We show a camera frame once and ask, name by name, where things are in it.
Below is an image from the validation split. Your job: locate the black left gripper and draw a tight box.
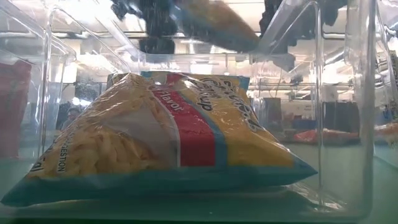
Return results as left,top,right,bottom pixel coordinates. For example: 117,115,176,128
110,0,178,55

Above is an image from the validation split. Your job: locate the red-white snack packet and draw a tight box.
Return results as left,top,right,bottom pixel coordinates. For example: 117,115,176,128
178,0,261,54

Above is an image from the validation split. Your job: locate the blue-edged beef ramen packet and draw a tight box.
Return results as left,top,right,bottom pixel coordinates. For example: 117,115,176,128
139,70,251,103
0,72,318,208

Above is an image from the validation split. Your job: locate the red spicy chicken ramen packet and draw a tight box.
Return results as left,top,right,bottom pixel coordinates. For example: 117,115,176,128
0,60,32,159
293,128,361,146

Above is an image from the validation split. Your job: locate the person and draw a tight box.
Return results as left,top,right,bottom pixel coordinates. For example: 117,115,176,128
60,106,84,131

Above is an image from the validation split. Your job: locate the clear plastic bin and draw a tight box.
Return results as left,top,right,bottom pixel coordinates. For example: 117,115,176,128
0,0,77,175
373,0,398,169
0,0,398,224

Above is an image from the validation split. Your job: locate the dark standing panel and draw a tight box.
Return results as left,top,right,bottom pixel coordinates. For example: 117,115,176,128
262,97,283,131

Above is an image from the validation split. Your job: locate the dark background partition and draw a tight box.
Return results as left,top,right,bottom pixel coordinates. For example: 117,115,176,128
323,101,361,131

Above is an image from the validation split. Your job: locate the green table mat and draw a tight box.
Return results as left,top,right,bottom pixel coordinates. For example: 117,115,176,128
0,142,398,224

